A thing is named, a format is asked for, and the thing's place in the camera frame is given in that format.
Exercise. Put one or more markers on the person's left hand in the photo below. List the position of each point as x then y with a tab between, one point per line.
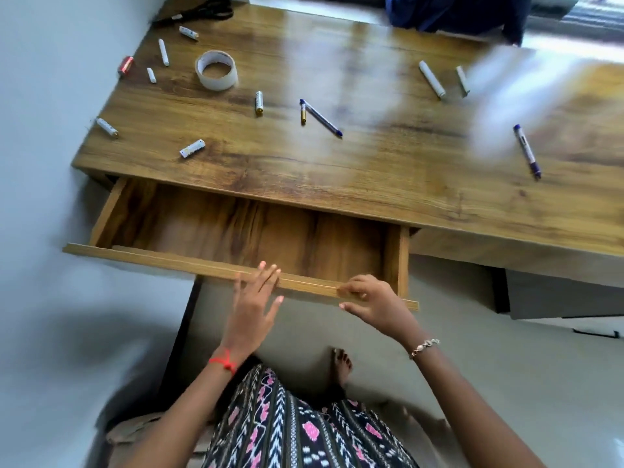
246	321

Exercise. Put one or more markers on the person's right hand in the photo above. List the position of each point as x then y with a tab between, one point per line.
382	309

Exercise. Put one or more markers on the person's left middle finger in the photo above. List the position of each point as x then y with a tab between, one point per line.
259	276

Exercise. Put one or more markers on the person's right thumb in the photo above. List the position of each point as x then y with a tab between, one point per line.
352	308

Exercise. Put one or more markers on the person's left thumb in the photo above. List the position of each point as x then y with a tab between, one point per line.
274	308

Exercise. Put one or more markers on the wooden desk drawer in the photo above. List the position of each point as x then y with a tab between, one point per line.
243	229

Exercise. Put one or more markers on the person's left forearm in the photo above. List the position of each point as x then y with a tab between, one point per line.
180	419

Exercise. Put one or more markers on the person's right forearm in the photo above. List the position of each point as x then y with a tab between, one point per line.
468	409

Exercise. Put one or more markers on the person's foot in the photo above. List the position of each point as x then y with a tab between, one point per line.
341	367

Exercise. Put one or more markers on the black desk leg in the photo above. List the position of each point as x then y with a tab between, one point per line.
181	336

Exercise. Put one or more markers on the black pink patterned garment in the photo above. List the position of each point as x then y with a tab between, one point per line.
302	424

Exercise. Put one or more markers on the wooden desk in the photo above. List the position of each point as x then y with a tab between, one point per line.
390	165

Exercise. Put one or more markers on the small gold battery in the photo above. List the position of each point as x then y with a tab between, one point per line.
303	114

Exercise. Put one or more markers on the blue ballpoint pen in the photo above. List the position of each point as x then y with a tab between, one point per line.
321	119

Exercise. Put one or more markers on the gold and white battery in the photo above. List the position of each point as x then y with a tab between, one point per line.
259	102

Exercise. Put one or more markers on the beige cloth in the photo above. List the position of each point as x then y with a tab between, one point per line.
131	431

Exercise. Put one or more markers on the clear tape roll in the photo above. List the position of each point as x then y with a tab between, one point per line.
229	80

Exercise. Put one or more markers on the grey cabinet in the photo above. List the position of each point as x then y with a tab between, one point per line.
560	297

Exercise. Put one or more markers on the short white chalk piece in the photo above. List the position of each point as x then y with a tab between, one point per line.
151	75

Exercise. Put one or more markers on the blue and white marker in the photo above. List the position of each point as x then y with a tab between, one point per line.
527	151

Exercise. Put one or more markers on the thick white marker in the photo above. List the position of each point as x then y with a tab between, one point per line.
432	79

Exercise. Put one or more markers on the long white chalk stick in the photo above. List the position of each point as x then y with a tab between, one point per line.
163	52

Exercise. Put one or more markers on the red battery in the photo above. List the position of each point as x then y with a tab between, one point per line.
126	65

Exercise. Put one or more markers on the thin white marker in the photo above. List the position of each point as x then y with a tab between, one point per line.
462	80

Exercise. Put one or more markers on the black scissors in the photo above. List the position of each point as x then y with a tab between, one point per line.
200	10

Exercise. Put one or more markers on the blue cloth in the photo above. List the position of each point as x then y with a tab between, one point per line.
458	14

